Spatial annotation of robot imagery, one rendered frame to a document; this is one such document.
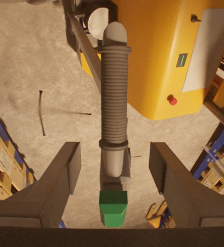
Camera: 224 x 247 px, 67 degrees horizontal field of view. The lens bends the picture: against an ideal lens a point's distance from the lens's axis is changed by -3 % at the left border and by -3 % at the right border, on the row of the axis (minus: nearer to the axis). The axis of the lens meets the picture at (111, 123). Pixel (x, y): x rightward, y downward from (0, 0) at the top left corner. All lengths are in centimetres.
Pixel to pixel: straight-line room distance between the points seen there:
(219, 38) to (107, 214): 83
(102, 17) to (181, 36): 50
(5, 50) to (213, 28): 140
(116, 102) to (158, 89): 68
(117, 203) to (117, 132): 9
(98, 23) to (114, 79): 92
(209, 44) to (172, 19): 22
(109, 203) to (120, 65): 17
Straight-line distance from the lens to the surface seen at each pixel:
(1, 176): 158
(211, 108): 108
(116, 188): 26
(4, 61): 167
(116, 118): 21
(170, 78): 86
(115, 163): 24
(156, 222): 667
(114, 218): 27
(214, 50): 93
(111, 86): 21
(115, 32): 21
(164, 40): 79
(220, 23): 89
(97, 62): 57
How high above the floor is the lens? 150
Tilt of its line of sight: 43 degrees down
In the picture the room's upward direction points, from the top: 158 degrees clockwise
